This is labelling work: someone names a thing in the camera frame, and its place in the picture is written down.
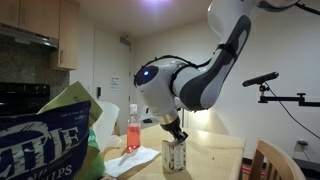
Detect black stove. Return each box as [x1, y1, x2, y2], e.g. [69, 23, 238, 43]
[0, 82, 50, 116]

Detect white paper towel sheet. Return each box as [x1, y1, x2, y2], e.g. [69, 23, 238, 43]
[104, 146, 160, 177]

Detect blue chips bag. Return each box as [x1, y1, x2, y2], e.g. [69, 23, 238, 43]
[0, 101, 91, 180]

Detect light green paper bag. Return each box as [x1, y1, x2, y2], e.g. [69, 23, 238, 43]
[38, 81, 103, 126]

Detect pink liquid spray bottle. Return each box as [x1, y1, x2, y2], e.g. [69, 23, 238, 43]
[127, 104, 141, 152]

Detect green plastic bag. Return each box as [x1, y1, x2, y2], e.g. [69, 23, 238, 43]
[84, 129, 105, 180]

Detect wooden upper cabinets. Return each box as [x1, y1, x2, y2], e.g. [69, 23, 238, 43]
[0, 0, 80, 71]

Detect white door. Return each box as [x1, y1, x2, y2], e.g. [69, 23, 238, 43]
[94, 28, 130, 135]

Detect small white patterned carton box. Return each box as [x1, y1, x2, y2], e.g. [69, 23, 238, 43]
[162, 140, 186, 173]

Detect wooden chair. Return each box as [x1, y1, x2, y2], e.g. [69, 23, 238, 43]
[248, 139, 306, 180]

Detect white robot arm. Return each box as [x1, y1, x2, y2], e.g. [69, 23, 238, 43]
[134, 0, 318, 142]

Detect black camera on boom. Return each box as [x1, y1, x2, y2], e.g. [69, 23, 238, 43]
[242, 71, 320, 107]

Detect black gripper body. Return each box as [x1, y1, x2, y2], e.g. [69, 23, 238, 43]
[162, 121, 188, 143]

